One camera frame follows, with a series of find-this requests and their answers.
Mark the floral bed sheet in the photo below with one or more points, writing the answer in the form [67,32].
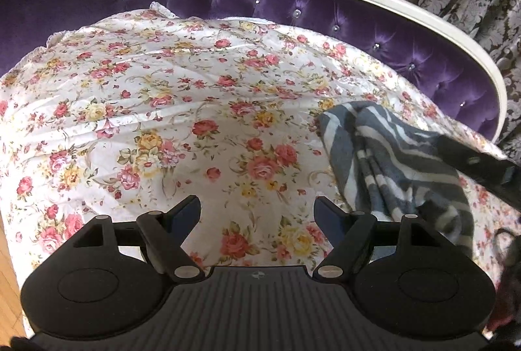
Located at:
[203,90]

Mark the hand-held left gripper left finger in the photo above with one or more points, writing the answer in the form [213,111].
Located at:
[184,217]

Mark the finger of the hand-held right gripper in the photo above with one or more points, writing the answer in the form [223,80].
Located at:
[474,157]

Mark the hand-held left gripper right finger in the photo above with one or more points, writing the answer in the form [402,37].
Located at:
[329,214]

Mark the dark cloth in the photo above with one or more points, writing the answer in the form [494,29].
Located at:
[511,277]

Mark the grey white striped cardigan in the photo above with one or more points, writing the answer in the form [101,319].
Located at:
[378,155]

